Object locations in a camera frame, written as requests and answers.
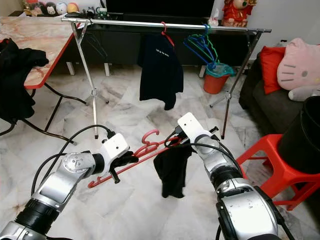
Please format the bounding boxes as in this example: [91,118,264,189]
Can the pink red plastic hanger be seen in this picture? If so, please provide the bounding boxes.
[87,129,181,189]

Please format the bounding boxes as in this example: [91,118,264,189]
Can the plain black shirt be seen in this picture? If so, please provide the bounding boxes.
[153,145,193,199]

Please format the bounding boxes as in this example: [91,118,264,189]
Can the black shirt with red trim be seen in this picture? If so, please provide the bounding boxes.
[0,39,51,123]

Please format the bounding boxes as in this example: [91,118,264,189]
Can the green plastic hanger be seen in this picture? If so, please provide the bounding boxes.
[186,25,221,67]

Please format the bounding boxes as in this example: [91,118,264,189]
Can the blue plastic hanger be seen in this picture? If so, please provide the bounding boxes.
[182,24,218,67]

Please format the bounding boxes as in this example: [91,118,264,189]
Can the red hanger under navy shirt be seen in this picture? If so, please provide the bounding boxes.
[160,21,176,47]

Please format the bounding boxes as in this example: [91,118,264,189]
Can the orange bucket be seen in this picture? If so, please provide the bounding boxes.
[203,74,230,95]

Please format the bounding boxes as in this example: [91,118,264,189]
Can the navy shirt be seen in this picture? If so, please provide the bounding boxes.
[138,33,185,111]

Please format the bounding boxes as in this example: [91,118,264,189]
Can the red plastic stool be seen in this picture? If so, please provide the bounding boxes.
[236,134,320,211]

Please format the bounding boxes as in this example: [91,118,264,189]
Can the red cushion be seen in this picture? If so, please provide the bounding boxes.
[259,46,288,95]

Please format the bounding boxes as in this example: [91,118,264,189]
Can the silver metal clothes rack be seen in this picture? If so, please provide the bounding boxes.
[61,17,273,141]

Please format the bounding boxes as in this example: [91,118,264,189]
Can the white tissue pack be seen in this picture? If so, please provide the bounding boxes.
[208,11,220,27]

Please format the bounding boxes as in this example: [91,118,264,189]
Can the black bucket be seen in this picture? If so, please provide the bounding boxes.
[277,95,320,175]

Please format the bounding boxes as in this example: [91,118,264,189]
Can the black television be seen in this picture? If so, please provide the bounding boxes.
[106,0,216,19]

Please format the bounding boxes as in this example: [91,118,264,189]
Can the red laughing Buddha statue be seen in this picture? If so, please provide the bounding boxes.
[221,0,257,27]

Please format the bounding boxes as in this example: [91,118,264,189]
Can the pink cat plush cushion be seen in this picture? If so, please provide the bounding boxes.
[276,37,320,102]

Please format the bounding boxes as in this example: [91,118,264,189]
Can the orange round plush toy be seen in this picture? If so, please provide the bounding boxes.
[66,1,80,14]

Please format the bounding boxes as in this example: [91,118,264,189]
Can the white round plush toy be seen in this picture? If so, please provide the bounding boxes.
[55,1,68,15]

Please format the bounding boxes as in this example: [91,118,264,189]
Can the black eared plush toy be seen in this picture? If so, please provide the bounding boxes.
[37,1,57,16]

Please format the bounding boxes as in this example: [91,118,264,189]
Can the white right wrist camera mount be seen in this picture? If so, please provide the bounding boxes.
[177,112,212,147]

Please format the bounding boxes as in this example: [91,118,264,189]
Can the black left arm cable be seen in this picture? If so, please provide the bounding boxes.
[30,124,117,196]

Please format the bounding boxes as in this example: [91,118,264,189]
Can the thin black wire hanger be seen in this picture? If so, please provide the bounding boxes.
[84,30,108,60]

